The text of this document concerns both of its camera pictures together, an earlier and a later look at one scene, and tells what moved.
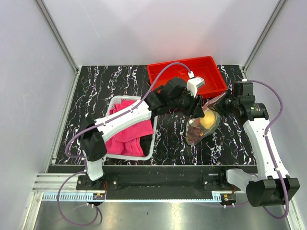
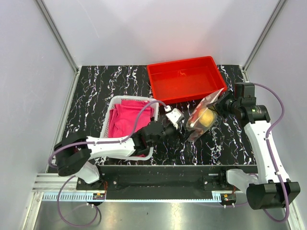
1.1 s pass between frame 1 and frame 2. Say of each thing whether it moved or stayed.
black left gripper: moved
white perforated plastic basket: stayed
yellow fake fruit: stayed
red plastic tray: stayed
